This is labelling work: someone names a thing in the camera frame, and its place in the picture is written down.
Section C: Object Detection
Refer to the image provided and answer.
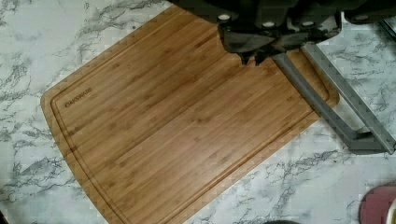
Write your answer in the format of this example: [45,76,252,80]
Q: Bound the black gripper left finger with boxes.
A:
[218,23,275,65]

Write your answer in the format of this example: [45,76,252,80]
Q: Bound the red bowl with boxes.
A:
[359,184,396,224]

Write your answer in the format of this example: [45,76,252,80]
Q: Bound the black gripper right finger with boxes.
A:
[254,28,340,66]

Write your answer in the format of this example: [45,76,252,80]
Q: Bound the bamboo cutting board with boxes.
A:
[40,4,340,224]

